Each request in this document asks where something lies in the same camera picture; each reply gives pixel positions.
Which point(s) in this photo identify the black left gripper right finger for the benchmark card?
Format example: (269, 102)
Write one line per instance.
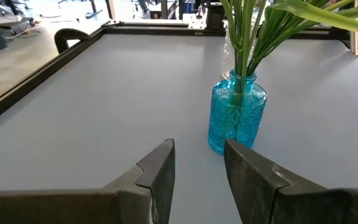
(291, 205)

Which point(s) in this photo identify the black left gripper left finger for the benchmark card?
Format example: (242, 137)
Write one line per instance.
(73, 208)

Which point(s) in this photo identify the black artificial tulip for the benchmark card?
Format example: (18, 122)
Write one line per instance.
(322, 15)

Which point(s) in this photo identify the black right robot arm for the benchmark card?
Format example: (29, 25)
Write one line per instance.
(215, 15)

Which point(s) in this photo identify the blue glass vase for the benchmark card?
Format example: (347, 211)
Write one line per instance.
(238, 109)

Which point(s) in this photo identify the clear glass vase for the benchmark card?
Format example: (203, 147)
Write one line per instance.
(228, 59)

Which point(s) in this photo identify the silver mounting plate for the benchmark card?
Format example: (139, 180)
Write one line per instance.
(197, 25)

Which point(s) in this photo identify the black table frame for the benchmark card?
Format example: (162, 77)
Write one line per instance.
(42, 75)

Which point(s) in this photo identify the silver aluminium post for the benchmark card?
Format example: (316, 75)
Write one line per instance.
(356, 37)

